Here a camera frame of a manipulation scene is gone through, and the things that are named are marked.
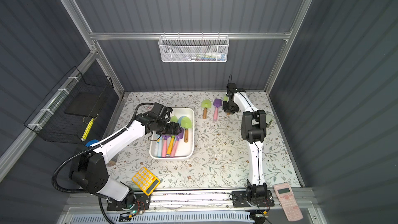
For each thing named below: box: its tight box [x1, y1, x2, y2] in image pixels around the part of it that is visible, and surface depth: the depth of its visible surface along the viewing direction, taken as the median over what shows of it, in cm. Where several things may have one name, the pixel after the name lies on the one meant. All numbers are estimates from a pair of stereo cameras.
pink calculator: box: [273, 182, 304, 222], surface depth 74 cm
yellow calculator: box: [131, 166, 161, 196], surface depth 80 cm
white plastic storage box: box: [149, 107, 195, 160], surface depth 91 cm
